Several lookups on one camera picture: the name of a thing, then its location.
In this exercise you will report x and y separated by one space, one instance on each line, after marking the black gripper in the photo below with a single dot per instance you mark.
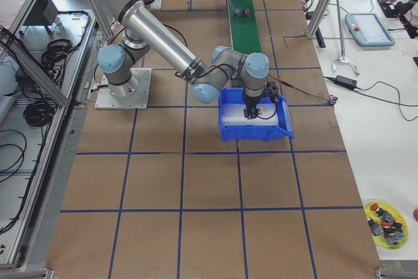
250 102

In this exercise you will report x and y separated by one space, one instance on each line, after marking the red mushroom push button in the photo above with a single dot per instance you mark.
241 12

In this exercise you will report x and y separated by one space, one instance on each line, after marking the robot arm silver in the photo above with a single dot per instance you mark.
145 31

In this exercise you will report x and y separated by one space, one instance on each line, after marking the yellow plate of buttons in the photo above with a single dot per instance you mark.
387 225

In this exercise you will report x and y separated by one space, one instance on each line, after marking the green conveyor belt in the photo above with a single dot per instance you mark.
244 31

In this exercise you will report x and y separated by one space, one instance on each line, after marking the black power brick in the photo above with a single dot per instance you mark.
345 82

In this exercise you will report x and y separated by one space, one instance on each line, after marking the teach pendant tablet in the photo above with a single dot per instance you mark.
368 30

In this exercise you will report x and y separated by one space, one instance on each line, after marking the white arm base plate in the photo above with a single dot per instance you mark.
132 95

